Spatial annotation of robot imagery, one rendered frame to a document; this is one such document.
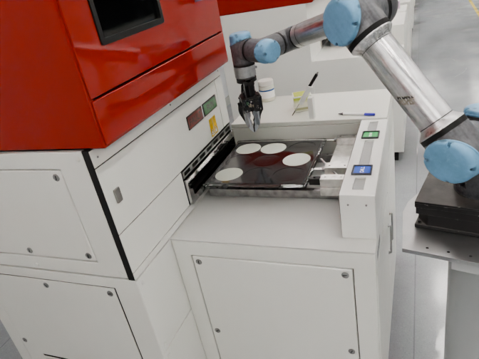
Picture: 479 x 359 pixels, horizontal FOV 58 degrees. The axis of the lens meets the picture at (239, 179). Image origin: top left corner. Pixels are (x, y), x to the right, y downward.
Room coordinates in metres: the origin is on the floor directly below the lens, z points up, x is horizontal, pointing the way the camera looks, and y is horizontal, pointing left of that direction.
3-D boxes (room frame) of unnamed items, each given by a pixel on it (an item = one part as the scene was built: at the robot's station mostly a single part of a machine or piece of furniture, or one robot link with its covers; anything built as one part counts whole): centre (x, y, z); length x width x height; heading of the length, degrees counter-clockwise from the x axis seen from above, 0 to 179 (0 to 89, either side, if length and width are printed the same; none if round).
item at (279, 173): (1.44, -0.11, 0.90); 0.34 x 0.34 x 0.01; 65
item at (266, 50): (1.45, -0.17, 1.29); 0.11 x 0.11 x 0.08; 34
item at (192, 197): (1.52, 0.09, 0.89); 0.44 x 0.02 x 0.10; 155
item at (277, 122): (1.75, -0.36, 0.89); 0.62 x 0.35 x 0.14; 65
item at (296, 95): (1.74, -0.32, 1.00); 0.07 x 0.07 x 0.07; 84
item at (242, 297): (1.47, -0.24, 0.41); 0.97 x 0.64 x 0.82; 155
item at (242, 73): (1.52, -0.10, 1.21); 0.08 x 0.08 x 0.05
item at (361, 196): (1.23, -0.41, 0.89); 0.55 x 0.09 x 0.14; 155
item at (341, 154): (1.35, -0.36, 0.87); 0.36 x 0.08 x 0.03; 155
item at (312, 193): (1.31, -0.11, 0.84); 0.50 x 0.02 x 0.03; 65
